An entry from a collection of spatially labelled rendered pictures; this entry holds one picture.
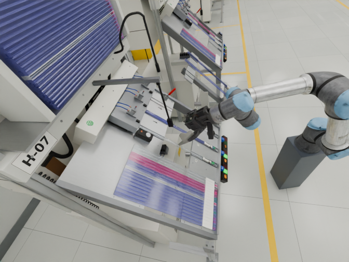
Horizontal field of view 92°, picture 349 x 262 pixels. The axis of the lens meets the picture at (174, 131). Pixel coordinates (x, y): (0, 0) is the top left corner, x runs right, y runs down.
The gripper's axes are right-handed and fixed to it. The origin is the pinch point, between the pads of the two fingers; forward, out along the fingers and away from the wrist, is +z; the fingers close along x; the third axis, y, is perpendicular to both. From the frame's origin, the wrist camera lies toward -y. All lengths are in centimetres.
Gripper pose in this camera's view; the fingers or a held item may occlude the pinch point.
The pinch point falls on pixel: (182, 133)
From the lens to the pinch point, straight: 84.1
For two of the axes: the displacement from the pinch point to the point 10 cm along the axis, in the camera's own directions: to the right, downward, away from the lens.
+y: -6.8, -5.6, -4.8
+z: -7.1, 3.3, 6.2
